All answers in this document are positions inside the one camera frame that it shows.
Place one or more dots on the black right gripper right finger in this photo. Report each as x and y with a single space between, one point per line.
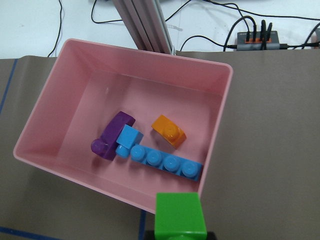
211 236

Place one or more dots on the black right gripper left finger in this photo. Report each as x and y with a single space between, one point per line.
149 235

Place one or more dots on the green toy block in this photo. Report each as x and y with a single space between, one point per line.
179 216

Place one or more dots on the long blue toy block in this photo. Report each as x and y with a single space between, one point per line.
166 162

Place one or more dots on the purple toy block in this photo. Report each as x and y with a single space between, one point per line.
105 146

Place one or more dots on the small blue toy block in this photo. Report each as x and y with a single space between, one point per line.
128 138

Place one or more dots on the orange toy block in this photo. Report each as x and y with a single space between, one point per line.
173 134

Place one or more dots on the pink plastic box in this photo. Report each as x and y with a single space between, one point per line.
90 83

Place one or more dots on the aluminium frame post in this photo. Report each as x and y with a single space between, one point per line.
146 24

